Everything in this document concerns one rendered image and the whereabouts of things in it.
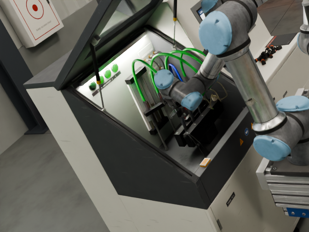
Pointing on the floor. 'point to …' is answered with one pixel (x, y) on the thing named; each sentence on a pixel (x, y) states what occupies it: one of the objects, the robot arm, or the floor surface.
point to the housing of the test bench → (77, 147)
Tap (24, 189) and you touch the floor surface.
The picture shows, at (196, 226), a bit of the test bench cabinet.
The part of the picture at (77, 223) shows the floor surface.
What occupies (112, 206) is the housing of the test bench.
